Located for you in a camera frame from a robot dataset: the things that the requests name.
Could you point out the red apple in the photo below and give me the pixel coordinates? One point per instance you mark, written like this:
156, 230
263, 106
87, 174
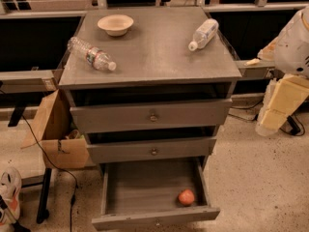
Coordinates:
186, 197

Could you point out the white orange sneaker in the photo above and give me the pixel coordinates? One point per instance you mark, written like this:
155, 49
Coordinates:
10, 187

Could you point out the grey middle drawer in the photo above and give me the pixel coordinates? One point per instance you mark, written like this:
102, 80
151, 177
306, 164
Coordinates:
151, 149

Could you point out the black table leg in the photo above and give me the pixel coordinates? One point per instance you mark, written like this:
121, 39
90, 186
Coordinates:
44, 181
295, 129

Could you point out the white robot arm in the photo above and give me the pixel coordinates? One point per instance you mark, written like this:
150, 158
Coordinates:
290, 53

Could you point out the black right table leg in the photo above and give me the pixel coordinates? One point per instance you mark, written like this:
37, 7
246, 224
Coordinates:
295, 129

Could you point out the grey wooden drawer cabinet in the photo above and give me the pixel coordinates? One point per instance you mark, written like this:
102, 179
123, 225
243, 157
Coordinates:
154, 64

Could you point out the clear bottle white label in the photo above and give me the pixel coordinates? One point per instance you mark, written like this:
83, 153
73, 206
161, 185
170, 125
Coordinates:
203, 34

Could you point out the brown cardboard box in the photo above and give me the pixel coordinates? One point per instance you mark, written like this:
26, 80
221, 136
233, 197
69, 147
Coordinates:
51, 128

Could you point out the clear bottle red label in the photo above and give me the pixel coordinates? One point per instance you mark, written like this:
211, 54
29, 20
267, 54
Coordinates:
91, 55

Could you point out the small cream foam piece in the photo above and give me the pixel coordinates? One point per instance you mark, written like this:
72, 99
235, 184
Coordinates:
252, 62

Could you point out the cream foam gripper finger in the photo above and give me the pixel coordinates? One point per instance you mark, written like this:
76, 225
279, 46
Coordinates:
282, 98

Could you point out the beige ceramic bowl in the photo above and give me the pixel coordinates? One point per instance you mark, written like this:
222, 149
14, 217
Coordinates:
115, 25

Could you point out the grey top drawer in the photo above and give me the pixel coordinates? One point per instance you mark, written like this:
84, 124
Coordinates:
150, 115

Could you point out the grey open bottom drawer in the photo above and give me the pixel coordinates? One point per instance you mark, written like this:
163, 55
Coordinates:
144, 193

